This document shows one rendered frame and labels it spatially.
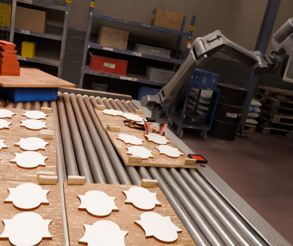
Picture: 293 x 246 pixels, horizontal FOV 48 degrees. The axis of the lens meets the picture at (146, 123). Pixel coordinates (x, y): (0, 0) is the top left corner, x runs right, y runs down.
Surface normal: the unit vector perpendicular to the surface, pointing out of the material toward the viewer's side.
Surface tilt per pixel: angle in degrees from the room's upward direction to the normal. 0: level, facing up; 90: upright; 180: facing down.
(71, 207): 0
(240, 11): 90
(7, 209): 0
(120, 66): 90
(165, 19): 88
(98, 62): 90
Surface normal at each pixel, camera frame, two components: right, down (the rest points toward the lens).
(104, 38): 0.43, 0.22
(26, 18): 0.18, 0.30
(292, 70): -0.84, -0.03
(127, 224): 0.19, -0.95
